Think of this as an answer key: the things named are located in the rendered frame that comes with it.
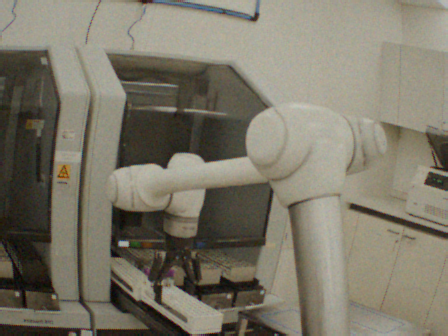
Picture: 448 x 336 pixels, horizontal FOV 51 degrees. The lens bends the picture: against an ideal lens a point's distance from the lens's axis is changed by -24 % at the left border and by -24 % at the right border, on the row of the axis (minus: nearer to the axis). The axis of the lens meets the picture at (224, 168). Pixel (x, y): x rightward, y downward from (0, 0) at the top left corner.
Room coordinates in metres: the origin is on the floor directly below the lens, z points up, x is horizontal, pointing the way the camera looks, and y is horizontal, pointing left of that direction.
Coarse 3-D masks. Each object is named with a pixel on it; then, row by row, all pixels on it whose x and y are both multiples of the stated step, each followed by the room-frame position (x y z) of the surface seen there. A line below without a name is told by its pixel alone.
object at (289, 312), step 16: (288, 304) 1.80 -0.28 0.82; (352, 304) 1.81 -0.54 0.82; (240, 320) 1.68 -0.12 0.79; (256, 320) 1.61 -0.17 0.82; (272, 320) 1.62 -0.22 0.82; (288, 320) 1.62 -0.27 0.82; (352, 320) 1.62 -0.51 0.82; (368, 320) 1.62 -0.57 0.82; (384, 320) 1.61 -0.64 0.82; (400, 320) 1.60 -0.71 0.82
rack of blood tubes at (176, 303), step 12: (144, 288) 1.60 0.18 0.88; (168, 288) 1.62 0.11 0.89; (144, 300) 1.60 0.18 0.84; (168, 300) 1.50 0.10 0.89; (180, 300) 1.52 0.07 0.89; (192, 300) 1.54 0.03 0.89; (168, 312) 1.48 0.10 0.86; (180, 312) 1.44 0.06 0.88; (192, 312) 1.43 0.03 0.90; (204, 312) 1.45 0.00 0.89; (216, 312) 1.46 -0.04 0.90; (180, 324) 1.43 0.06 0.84; (192, 324) 1.39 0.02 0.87; (204, 324) 1.40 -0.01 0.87; (216, 324) 1.43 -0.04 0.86
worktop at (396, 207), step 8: (352, 200) 3.97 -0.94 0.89; (360, 200) 3.95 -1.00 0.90; (368, 200) 4.00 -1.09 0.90; (376, 200) 4.05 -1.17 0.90; (384, 200) 4.11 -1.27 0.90; (392, 200) 4.17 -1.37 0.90; (400, 200) 4.21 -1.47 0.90; (376, 208) 3.75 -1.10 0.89; (384, 208) 3.70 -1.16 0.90; (392, 208) 3.74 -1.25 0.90; (400, 208) 3.79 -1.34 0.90; (400, 216) 3.54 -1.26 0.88; (408, 216) 3.47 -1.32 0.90; (416, 216) 3.49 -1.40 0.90; (424, 224) 3.32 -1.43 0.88; (432, 224) 3.25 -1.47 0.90; (440, 224) 3.26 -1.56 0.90
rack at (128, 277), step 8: (112, 264) 1.83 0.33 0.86; (120, 264) 1.85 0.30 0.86; (128, 264) 1.87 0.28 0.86; (112, 272) 1.84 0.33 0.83; (120, 272) 1.76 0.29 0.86; (128, 272) 1.78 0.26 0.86; (136, 272) 1.80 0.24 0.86; (120, 280) 1.81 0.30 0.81; (128, 280) 1.69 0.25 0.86; (136, 280) 1.71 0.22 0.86; (144, 280) 1.73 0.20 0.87; (128, 288) 1.76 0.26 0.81; (136, 288) 1.64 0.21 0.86; (136, 296) 1.64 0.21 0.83
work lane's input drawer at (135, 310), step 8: (112, 280) 1.77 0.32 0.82; (112, 288) 1.75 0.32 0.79; (120, 288) 1.72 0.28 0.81; (112, 296) 1.75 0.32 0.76; (120, 296) 1.69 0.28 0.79; (128, 296) 1.67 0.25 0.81; (120, 304) 1.69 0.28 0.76; (128, 304) 1.65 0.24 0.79; (136, 304) 1.62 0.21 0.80; (144, 304) 1.63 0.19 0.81; (136, 312) 1.60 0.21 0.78; (144, 312) 1.56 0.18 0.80; (152, 312) 1.56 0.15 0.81; (160, 312) 1.60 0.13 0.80; (144, 320) 1.56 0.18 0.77; (152, 320) 1.52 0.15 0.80; (160, 320) 1.50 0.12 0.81; (168, 320) 1.54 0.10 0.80; (152, 328) 1.52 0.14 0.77; (160, 328) 1.48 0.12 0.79; (168, 328) 1.46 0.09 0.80; (176, 328) 1.48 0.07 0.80
